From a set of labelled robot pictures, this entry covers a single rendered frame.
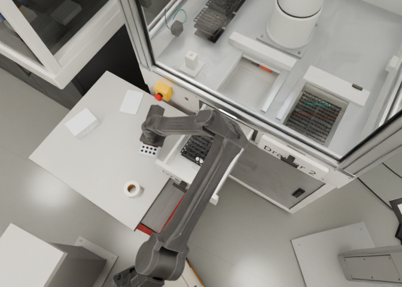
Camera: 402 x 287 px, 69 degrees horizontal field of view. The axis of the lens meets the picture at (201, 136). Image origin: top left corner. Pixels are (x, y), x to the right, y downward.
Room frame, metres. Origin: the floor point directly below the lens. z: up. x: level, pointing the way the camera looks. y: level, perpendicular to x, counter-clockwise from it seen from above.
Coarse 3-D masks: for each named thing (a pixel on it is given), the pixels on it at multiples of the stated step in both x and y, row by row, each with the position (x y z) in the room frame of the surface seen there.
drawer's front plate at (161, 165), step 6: (156, 162) 0.39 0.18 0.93; (162, 162) 0.39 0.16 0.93; (162, 168) 0.37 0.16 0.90; (168, 168) 0.36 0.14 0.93; (174, 174) 0.33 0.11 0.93; (180, 174) 0.33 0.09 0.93; (180, 180) 0.32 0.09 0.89; (186, 180) 0.31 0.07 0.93; (192, 180) 0.31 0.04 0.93; (216, 198) 0.23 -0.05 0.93
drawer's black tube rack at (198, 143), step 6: (192, 138) 0.51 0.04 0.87; (198, 138) 0.49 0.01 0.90; (204, 138) 0.49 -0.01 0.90; (210, 138) 0.49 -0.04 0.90; (186, 144) 0.47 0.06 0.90; (192, 144) 0.47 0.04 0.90; (198, 144) 0.47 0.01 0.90; (204, 144) 0.48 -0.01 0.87; (210, 144) 0.46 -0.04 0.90; (186, 150) 0.44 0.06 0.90; (192, 150) 0.44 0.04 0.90; (198, 150) 0.45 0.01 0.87; (204, 150) 0.45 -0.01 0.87; (186, 156) 0.43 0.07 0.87; (192, 156) 0.43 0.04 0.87; (198, 156) 0.41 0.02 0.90; (204, 156) 0.41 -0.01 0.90; (198, 162) 0.39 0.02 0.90
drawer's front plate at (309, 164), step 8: (264, 136) 0.47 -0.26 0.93; (264, 144) 0.46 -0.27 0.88; (272, 144) 0.44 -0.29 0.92; (280, 144) 0.44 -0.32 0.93; (280, 152) 0.42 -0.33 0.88; (288, 152) 0.40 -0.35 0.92; (296, 152) 0.40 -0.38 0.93; (296, 160) 0.38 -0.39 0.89; (304, 160) 0.36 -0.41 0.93; (312, 160) 0.36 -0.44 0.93; (304, 168) 0.35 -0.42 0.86; (312, 168) 0.34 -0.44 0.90; (320, 168) 0.33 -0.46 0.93; (312, 176) 0.32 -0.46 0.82; (320, 176) 0.31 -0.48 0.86
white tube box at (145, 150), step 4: (144, 144) 0.53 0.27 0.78; (140, 148) 0.50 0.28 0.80; (144, 148) 0.50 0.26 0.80; (148, 148) 0.50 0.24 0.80; (152, 148) 0.51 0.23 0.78; (156, 148) 0.50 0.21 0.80; (160, 148) 0.51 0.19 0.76; (140, 152) 0.48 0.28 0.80; (144, 152) 0.48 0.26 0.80; (148, 152) 0.48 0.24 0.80; (152, 152) 0.48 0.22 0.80; (156, 152) 0.48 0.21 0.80; (144, 156) 0.48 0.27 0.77; (148, 156) 0.47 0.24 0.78; (152, 156) 0.46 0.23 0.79; (156, 156) 0.46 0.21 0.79
